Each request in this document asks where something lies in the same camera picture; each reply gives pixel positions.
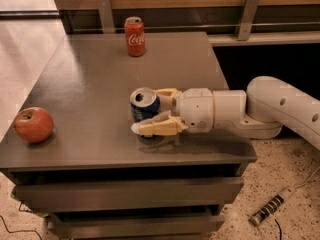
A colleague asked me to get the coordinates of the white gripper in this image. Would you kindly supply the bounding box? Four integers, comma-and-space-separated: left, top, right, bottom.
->
131, 88, 214, 137

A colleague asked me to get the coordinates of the blue pepsi can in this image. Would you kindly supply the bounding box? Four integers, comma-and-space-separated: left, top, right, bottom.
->
130, 87, 160, 122

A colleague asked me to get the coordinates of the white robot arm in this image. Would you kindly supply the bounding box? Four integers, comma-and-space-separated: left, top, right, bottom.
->
131, 76, 320, 149

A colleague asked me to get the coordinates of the red coke can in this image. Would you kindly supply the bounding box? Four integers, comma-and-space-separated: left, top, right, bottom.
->
124, 16, 145, 57

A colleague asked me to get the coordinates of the upper grey drawer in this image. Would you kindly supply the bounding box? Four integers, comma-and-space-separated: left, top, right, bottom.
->
15, 177, 243, 212

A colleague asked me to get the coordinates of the grey drawer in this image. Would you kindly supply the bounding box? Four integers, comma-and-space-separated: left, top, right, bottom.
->
15, 177, 243, 212
49, 216, 224, 239

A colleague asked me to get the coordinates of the grey drawer cabinet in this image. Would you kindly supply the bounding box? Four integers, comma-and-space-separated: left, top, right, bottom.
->
0, 32, 256, 240

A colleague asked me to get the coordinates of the lower grey drawer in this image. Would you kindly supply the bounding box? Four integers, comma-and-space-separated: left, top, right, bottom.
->
49, 216, 224, 239

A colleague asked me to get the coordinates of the red apple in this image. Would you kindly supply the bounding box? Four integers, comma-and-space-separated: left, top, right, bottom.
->
13, 107, 54, 143

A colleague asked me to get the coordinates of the white power strip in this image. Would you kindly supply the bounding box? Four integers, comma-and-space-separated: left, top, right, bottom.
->
249, 186, 296, 226

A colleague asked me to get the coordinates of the left metal rail bracket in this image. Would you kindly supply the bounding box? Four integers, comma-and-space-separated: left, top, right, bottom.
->
96, 0, 115, 34

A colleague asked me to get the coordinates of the metal rail bracket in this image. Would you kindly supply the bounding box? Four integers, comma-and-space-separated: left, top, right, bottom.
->
235, 0, 260, 41
96, 0, 115, 34

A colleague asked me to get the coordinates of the horizontal metal rail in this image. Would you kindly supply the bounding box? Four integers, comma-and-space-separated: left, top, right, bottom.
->
73, 21, 320, 32

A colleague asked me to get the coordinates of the right metal rail bracket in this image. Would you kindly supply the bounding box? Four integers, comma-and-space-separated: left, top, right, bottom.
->
235, 0, 260, 41

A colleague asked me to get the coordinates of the black power strip cable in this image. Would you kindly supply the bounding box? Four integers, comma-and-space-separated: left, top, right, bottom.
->
273, 218, 283, 240

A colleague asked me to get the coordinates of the black floor cable left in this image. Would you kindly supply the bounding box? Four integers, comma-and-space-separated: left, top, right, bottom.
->
0, 202, 44, 240

